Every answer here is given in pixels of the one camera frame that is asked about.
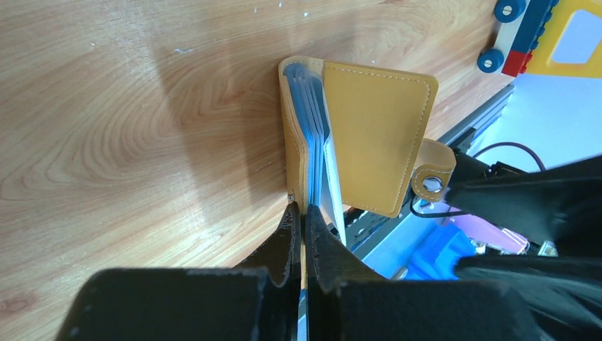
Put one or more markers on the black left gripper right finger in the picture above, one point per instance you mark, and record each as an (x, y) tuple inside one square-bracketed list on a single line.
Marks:
[(347, 300)]

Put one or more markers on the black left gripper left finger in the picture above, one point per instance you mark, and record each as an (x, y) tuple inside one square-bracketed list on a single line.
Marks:
[(255, 300)]

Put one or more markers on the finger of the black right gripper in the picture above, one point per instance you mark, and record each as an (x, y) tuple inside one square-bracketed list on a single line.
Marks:
[(560, 205), (563, 293)]

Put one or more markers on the colourful toy block truck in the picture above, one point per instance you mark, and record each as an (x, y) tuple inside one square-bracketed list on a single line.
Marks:
[(528, 34)]

